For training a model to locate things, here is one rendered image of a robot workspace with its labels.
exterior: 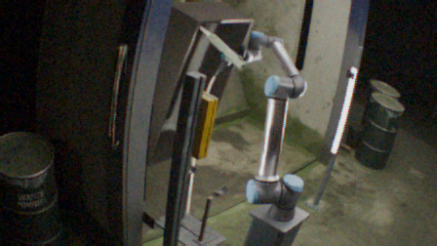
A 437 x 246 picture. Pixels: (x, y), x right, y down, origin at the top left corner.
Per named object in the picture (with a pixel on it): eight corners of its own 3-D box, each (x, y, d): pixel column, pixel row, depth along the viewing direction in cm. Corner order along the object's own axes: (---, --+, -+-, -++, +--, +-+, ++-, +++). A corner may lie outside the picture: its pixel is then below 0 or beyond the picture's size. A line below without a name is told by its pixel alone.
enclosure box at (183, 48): (122, 139, 343) (166, 3, 282) (173, 122, 388) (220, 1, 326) (148, 167, 328) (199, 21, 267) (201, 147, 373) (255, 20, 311)
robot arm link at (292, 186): (299, 208, 262) (308, 184, 254) (275, 209, 257) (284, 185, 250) (293, 195, 275) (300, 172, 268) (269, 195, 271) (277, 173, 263)
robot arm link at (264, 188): (277, 207, 254) (297, 79, 244) (250, 208, 250) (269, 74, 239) (269, 199, 269) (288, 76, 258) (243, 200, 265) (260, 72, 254)
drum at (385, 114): (357, 146, 544) (373, 88, 507) (386, 159, 523) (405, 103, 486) (349, 163, 495) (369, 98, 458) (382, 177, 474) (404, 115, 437)
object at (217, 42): (230, 88, 281) (248, 61, 268) (225, 90, 278) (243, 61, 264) (183, 41, 297) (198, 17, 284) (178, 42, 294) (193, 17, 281)
